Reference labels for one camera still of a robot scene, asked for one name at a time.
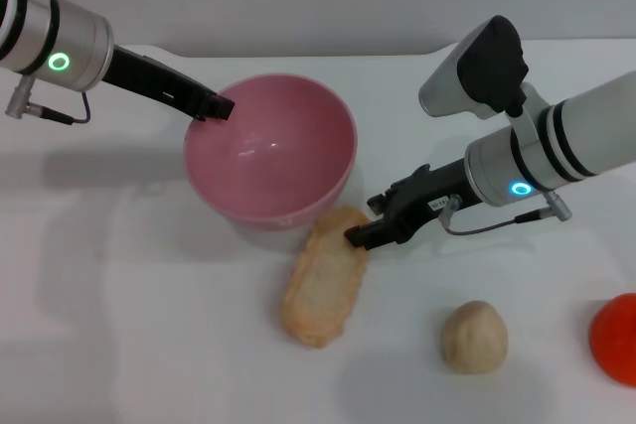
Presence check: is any left arm cable with plug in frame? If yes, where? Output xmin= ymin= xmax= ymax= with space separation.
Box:
xmin=4 ymin=76 xmax=93 ymax=126

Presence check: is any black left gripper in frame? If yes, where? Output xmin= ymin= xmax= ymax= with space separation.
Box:
xmin=100 ymin=46 xmax=237 ymax=123

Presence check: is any beige round bun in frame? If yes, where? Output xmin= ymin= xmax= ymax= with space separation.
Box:
xmin=440 ymin=300 xmax=510 ymax=376

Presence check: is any right arm cable with plug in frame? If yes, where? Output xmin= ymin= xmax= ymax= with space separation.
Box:
xmin=438 ymin=192 xmax=573 ymax=237

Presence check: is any pink plastic bowl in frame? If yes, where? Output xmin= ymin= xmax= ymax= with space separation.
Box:
xmin=182 ymin=72 xmax=359 ymax=233

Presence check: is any orange striped bread roll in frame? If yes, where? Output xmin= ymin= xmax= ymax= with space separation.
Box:
xmin=278 ymin=205 xmax=374 ymax=351

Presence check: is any arm cable with plug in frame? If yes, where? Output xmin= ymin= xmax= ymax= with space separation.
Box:
xmin=438 ymin=192 xmax=573 ymax=237
xmin=4 ymin=76 xmax=93 ymax=126

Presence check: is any red round bun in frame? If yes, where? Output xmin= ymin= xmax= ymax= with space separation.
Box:
xmin=588 ymin=292 xmax=636 ymax=388

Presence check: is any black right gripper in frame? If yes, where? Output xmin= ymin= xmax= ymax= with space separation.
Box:
xmin=343 ymin=157 xmax=485 ymax=251

